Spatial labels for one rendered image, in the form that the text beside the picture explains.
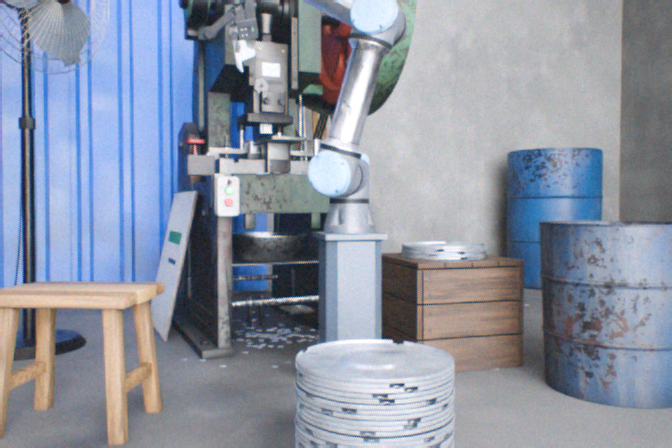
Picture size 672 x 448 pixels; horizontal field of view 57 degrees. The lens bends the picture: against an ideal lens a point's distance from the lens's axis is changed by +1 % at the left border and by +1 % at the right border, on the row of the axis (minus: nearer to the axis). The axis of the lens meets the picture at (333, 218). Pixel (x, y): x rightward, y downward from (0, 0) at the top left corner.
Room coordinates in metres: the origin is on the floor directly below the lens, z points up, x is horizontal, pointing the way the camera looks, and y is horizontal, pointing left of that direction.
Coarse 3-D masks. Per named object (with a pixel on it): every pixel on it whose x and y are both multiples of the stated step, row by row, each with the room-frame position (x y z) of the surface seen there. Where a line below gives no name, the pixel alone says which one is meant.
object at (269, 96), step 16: (256, 48) 2.39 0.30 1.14; (272, 48) 2.42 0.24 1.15; (256, 64) 2.39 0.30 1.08; (272, 64) 2.42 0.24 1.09; (256, 80) 2.39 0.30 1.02; (272, 80) 2.42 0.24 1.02; (256, 96) 2.39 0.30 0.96; (272, 96) 2.39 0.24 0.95; (288, 96) 2.45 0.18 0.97; (256, 112) 2.39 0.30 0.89; (272, 112) 2.40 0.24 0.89; (288, 112) 2.45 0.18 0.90
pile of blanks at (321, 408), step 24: (312, 384) 1.03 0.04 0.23; (432, 384) 1.00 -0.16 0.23; (312, 408) 1.03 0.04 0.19; (336, 408) 0.99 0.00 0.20; (360, 408) 0.98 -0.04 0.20; (384, 408) 0.97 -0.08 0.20; (408, 408) 0.98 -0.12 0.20; (432, 408) 1.01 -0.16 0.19; (312, 432) 1.05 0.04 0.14; (336, 432) 1.01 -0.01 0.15; (360, 432) 0.99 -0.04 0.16; (384, 432) 0.98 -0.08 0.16; (408, 432) 0.98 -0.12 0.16; (432, 432) 1.00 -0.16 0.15
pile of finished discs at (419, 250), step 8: (408, 248) 2.06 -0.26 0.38; (416, 248) 2.03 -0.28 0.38; (424, 248) 2.01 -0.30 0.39; (432, 248) 1.99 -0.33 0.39; (440, 248) 2.01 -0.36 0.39; (448, 248) 1.98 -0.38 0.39; (456, 248) 1.98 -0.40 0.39; (464, 248) 1.99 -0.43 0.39; (472, 248) 2.00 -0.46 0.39; (480, 248) 2.03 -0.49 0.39; (408, 256) 2.06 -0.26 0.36; (416, 256) 2.03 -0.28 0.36; (424, 256) 2.01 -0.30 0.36; (432, 256) 2.02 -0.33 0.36; (440, 256) 1.98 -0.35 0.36; (448, 256) 1.98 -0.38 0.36; (456, 256) 1.98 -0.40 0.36; (464, 256) 1.99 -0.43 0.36; (472, 256) 2.00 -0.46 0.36; (480, 256) 2.03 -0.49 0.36
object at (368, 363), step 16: (320, 352) 1.18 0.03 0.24; (336, 352) 1.18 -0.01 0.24; (352, 352) 1.15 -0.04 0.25; (368, 352) 1.15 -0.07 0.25; (384, 352) 1.15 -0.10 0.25; (400, 352) 1.18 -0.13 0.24; (416, 352) 1.18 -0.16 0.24; (432, 352) 1.18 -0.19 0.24; (304, 368) 1.05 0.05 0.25; (320, 368) 1.06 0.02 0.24; (336, 368) 1.06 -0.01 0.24; (352, 368) 1.06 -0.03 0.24; (368, 368) 1.06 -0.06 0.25; (384, 368) 1.06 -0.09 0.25; (400, 368) 1.06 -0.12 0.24; (416, 368) 1.06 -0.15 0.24; (432, 368) 1.06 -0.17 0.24; (448, 368) 1.04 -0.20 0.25
